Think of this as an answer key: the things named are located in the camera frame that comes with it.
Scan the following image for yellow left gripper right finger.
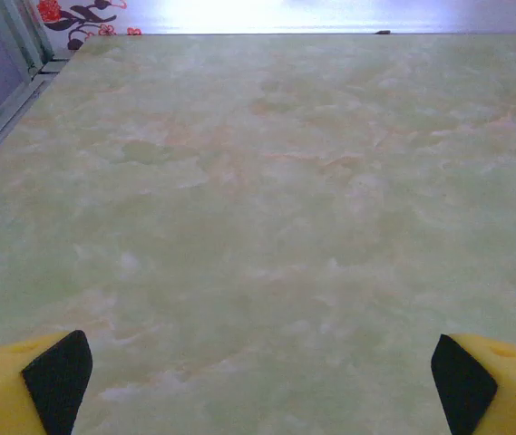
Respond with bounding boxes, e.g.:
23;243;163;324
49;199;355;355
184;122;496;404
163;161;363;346
430;333;516;435

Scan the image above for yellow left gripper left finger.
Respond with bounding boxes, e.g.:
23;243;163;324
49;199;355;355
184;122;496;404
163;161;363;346
0;329;93;435

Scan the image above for aluminium side rail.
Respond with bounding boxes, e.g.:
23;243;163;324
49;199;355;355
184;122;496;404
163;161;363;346
0;58;75;182

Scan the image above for aluminium corner post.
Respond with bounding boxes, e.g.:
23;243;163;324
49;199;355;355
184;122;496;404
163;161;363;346
0;0;57;76

